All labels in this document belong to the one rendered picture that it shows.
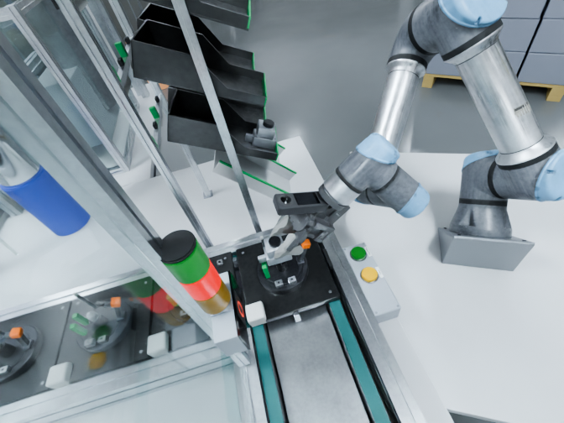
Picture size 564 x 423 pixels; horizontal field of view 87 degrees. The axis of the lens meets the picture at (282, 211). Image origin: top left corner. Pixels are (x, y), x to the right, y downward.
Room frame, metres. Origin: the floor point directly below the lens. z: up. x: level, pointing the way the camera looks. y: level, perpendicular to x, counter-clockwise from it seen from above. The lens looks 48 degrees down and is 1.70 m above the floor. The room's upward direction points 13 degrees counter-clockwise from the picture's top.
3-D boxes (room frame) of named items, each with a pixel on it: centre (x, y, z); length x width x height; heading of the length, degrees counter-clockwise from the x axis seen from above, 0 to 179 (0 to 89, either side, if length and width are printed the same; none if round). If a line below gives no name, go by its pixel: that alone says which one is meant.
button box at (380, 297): (0.37, -0.19, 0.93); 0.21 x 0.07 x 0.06; 4
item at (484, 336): (0.45, -0.49, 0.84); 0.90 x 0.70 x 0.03; 157
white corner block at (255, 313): (0.33, 0.12, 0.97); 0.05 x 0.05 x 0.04; 4
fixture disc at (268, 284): (0.44, 0.03, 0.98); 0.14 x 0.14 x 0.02
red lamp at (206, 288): (0.24, 0.14, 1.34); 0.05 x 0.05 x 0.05
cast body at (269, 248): (0.44, 0.04, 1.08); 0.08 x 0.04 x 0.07; 94
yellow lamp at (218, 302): (0.24, 0.14, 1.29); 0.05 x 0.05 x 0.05
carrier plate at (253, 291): (0.44, 0.03, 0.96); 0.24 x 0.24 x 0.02; 4
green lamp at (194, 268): (0.24, 0.14, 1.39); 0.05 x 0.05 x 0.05
